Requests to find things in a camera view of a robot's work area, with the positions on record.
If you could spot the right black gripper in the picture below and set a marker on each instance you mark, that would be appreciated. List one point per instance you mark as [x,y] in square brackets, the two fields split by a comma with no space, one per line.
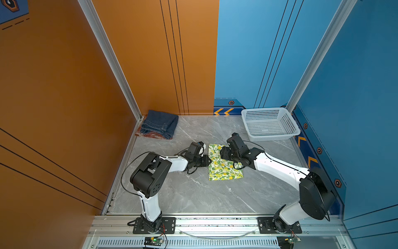
[224,152]

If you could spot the left green circuit board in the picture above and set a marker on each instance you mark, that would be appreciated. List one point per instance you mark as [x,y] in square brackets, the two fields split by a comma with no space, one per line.
[153,242]

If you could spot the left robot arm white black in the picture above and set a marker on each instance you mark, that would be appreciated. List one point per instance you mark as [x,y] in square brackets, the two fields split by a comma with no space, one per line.
[150,175]

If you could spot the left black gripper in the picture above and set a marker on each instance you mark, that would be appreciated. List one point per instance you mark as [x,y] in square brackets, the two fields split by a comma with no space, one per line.
[205,161]

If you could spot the green circuit board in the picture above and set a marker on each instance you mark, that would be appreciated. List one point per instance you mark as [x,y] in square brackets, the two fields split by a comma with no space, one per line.
[153,242]
[287,242]

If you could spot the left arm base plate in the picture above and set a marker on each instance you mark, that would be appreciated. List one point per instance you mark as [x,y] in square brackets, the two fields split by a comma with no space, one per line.
[160,225]

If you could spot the white plastic laundry basket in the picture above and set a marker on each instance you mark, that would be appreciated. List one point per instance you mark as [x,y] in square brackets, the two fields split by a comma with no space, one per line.
[269,124]

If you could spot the right green circuit board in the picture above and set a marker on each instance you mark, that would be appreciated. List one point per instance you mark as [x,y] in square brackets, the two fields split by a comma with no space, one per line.
[287,242]

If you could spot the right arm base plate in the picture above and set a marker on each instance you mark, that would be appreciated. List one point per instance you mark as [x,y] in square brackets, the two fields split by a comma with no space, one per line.
[269,225]

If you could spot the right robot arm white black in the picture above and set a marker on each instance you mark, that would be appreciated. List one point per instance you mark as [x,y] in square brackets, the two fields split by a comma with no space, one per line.
[317,195]

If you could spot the lemon print skirt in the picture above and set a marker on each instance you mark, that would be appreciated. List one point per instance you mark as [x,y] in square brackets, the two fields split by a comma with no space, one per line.
[220,169]

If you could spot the aluminium front rail frame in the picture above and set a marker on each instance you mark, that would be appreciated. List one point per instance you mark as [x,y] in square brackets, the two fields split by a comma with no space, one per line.
[215,231]

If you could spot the aluminium corner post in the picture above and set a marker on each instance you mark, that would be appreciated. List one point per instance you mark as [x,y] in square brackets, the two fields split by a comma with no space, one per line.
[99,32]
[332,31]

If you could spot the dark blue denim skirt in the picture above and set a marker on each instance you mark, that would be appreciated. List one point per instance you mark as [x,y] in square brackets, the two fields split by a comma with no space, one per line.
[161,123]

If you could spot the red plaid skirt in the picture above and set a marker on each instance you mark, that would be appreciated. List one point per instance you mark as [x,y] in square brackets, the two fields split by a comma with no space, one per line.
[153,135]

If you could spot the left aluminium corner post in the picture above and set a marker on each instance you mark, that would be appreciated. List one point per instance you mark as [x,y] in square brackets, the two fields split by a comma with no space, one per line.
[99,32]

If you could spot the right aluminium corner post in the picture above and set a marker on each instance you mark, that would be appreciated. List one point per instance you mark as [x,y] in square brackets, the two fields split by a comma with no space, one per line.
[332,31]

